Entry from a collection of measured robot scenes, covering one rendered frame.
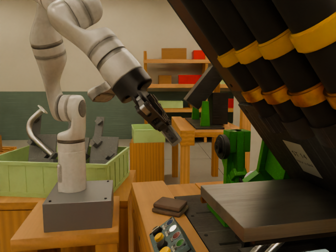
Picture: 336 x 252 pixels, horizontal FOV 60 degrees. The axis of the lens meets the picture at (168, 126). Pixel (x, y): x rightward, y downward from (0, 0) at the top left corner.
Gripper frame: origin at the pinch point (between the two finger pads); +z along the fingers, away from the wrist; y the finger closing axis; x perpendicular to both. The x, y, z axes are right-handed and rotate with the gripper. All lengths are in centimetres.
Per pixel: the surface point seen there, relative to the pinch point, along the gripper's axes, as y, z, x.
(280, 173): 5.4, 19.4, -11.9
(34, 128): 94, -52, 75
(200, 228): 25.9, 25.5, 14.3
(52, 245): 24, 3, 54
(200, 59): 650, -109, -57
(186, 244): 6.3, 20.5, 13.4
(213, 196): -11.3, 11.3, -1.2
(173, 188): 64, 17, 24
